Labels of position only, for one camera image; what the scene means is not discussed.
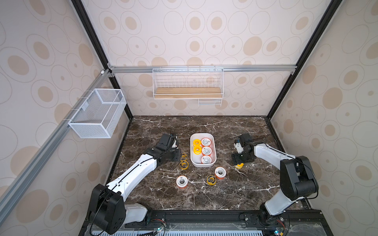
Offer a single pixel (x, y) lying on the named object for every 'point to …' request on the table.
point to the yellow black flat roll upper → (183, 157)
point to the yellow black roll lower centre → (211, 180)
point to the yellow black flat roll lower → (183, 164)
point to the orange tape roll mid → (206, 159)
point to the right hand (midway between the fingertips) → (237, 160)
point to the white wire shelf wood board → (205, 85)
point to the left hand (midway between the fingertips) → (181, 153)
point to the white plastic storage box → (196, 159)
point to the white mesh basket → (99, 115)
